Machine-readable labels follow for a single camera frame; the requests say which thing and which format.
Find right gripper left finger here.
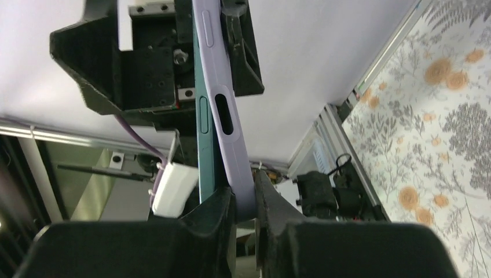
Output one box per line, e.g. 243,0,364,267
180,188,236,277

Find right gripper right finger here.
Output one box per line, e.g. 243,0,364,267
254,170,305,277

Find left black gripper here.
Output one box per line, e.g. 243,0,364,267
49,0,265,134

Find phone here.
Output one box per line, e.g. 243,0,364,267
193,28,228,203

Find purple phone case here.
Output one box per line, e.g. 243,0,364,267
192,0,257,222

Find floral tablecloth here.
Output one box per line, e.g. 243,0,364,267
343,1,490,277

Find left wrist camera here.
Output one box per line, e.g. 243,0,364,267
151,163,199,218

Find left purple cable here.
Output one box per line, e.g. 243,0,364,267
113,114,170,208

